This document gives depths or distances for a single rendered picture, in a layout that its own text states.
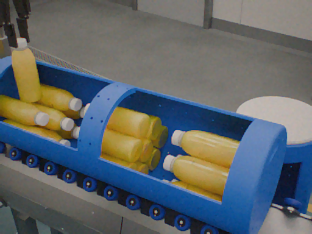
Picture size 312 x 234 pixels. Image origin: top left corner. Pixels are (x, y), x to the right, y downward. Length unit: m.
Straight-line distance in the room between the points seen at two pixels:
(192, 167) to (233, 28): 3.96
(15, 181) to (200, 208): 0.69
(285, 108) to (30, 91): 0.82
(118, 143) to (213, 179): 0.27
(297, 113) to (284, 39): 3.23
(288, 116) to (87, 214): 0.70
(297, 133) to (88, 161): 0.64
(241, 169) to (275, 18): 3.79
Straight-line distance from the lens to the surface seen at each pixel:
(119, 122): 1.11
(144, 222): 1.15
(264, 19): 4.69
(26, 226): 1.68
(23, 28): 1.28
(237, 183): 0.91
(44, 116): 1.28
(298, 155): 1.32
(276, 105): 1.46
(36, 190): 1.38
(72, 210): 1.30
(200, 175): 0.99
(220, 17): 4.98
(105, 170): 1.07
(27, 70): 1.28
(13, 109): 1.32
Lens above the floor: 1.76
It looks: 32 degrees down
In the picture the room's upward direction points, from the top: 2 degrees counter-clockwise
